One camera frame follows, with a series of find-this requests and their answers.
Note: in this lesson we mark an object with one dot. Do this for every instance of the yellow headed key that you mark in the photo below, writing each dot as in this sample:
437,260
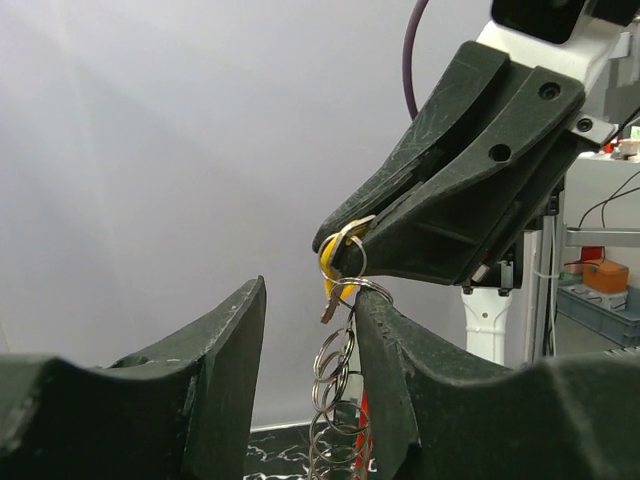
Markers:
335,275

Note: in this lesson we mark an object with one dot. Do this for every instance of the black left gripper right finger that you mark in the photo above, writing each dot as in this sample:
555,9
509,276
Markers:
440,412

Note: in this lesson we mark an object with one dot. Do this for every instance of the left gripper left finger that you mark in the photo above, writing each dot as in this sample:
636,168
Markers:
180,408

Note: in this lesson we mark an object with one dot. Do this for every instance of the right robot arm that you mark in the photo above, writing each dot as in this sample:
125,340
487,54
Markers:
487,325

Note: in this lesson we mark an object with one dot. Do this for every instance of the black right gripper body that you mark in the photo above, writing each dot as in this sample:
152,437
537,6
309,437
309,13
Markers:
525,188

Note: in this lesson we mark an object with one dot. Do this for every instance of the grey plastic storage bin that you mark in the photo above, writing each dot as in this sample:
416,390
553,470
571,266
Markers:
615,316

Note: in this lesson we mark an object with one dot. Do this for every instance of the metal keyring with spring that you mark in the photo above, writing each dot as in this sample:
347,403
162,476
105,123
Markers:
332,428

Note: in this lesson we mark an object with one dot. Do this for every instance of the orange box on shelf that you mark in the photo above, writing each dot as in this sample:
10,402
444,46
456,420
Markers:
606,277

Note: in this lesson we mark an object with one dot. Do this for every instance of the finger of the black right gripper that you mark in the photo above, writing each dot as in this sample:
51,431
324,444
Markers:
475,71

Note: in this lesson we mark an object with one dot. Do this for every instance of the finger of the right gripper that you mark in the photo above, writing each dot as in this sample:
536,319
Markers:
426,234

